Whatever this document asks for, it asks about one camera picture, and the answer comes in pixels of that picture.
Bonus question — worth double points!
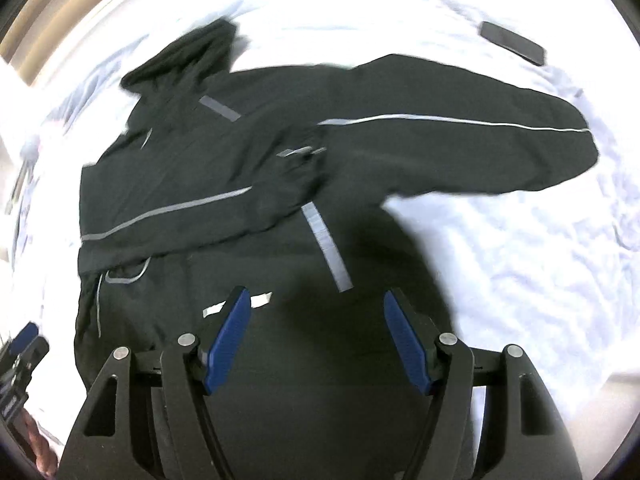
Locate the black smartphone on bed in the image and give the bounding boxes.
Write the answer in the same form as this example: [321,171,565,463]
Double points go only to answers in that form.
[480,22,546,66]

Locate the wooden headboard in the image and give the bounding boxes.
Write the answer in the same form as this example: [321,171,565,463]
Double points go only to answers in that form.
[1,0,102,86]

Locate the white grey bed duvet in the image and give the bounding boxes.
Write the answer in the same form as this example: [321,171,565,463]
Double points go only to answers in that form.
[1,0,639,479]

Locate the black hooded jacket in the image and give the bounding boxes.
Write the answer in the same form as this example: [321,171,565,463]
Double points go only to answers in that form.
[74,20,598,479]

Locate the person's left hand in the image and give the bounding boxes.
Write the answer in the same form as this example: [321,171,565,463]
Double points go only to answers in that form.
[22,410,58,479]

